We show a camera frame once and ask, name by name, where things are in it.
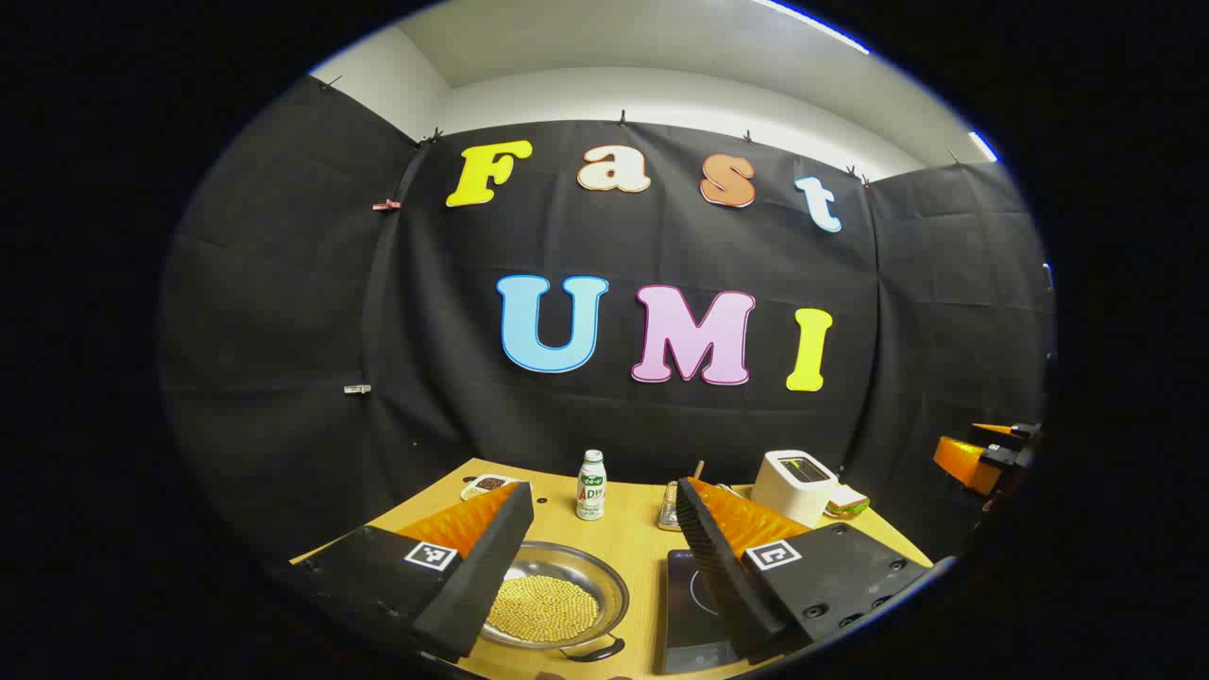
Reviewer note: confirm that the white divided bean dish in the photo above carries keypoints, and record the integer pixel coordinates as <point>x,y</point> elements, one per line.
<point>486,485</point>

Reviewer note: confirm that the steel pot with soybeans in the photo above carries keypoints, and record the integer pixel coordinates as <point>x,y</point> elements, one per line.
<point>567,567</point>

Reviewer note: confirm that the sandwich with lettuce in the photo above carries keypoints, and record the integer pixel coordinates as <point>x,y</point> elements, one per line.
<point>847,501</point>

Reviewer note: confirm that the white toaster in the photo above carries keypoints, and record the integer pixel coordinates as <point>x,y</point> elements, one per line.
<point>789,491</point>

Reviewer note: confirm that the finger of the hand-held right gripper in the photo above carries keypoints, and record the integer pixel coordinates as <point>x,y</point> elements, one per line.
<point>996,430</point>
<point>963,463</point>

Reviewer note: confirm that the black backdrop cloth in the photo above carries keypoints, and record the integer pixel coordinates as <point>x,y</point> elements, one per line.
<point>283,283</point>

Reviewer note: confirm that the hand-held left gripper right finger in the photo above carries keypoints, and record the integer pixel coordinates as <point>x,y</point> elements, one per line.
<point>718,576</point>

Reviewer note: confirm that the black induction cooktop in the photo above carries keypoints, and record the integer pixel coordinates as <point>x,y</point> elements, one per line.
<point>685,614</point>

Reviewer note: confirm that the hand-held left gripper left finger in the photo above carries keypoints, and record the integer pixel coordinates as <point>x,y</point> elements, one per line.
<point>482,567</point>

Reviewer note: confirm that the white drink bottle green label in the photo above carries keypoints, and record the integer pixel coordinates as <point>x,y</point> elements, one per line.
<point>591,491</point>

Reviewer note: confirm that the ceiling light strip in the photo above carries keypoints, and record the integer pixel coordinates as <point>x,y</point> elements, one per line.
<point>982,146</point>

